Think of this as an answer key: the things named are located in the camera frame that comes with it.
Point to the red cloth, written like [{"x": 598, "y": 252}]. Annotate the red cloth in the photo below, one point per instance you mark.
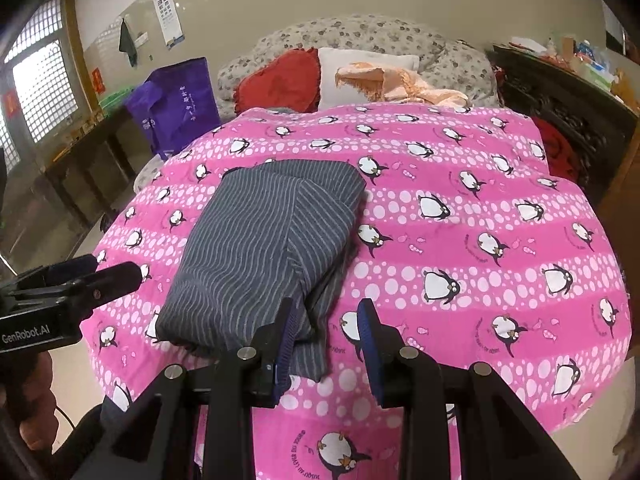
[{"x": 555, "y": 147}]

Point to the lattice window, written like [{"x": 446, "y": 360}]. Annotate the lattice window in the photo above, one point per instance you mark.
[{"x": 40, "y": 90}]

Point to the white pillow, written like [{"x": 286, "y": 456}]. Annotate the white pillow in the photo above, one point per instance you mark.
[{"x": 360, "y": 62}]

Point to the grey striped suit jacket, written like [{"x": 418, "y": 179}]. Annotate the grey striped suit jacket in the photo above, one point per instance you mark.
[{"x": 260, "y": 240}]

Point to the purple tote bag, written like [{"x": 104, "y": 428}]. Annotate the purple tote bag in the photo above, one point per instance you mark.
[{"x": 175, "y": 105}]

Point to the white floral bed sheet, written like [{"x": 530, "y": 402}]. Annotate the white floral bed sheet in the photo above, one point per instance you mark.
[{"x": 147, "y": 177}]

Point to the person's left hand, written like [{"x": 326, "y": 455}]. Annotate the person's left hand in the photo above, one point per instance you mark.
[{"x": 37, "y": 400}]

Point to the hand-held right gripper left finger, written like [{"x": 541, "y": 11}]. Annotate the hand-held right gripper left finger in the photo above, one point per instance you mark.
[{"x": 290, "y": 340}]

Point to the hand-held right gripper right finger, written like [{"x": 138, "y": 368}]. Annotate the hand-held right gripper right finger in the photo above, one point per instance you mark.
[{"x": 369, "y": 355}]

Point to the dark carved wooden cabinet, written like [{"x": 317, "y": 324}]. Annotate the dark carved wooden cabinet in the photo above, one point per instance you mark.
[{"x": 565, "y": 105}]

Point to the clutter on cabinet top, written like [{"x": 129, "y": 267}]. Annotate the clutter on cabinet top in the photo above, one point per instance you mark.
[{"x": 575, "y": 62}]

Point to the red paper sign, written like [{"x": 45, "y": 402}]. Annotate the red paper sign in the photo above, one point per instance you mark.
[{"x": 98, "y": 80}]

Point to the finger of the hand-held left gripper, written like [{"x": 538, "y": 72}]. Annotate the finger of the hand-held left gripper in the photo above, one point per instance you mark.
[
  {"x": 117, "y": 280},
  {"x": 75, "y": 266}
]

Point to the peach fringed scarf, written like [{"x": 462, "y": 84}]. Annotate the peach fringed scarf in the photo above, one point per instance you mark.
[{"x": 400, "y": 82}]

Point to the red pillow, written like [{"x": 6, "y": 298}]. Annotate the red pillow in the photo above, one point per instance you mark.
[{"x": 277, "y": 82}]

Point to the green plastic basket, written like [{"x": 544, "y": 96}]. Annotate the green plastic basket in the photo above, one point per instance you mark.
[{"x": 116, "y": 99}]

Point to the person's left forearm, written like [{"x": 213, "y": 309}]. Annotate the person's left forearm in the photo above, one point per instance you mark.
[{"x": 80, "y": 445}]

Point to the dark hanging cloth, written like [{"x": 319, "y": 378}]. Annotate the dark hanging cloth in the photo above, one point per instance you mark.
[{"x": 128, "y": 42}]

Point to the pink penguin print blanket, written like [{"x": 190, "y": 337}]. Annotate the pink penguin print blanket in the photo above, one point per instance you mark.
[{"x": 475, "y": 240}]

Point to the white wall chart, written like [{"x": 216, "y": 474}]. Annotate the white wall chart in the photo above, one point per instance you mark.
[{"x": 169, "y": 22}]

